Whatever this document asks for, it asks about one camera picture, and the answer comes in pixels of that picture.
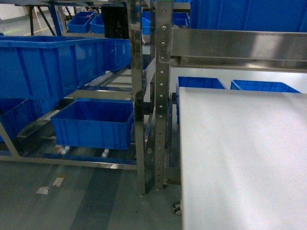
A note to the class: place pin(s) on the steel rack upright post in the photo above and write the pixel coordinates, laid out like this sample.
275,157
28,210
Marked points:
164,15

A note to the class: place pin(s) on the stainless steel shelf rail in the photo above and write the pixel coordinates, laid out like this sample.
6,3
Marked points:
246,50

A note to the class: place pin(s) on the large blue crate upper shelf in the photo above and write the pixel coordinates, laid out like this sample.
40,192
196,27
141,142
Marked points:
249,15

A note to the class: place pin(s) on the small blue bin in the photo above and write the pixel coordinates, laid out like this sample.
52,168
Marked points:
196,82
263,86

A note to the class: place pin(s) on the large blue crate upper left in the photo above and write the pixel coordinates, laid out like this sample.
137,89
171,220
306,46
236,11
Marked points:
52,67

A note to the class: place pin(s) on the blue crate lower left shelf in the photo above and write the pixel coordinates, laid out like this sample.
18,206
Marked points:
95,123

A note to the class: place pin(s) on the small blue bin middle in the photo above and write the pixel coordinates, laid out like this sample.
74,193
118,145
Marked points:
263,86

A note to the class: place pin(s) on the small blue bin left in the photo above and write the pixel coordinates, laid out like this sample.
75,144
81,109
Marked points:
196,82

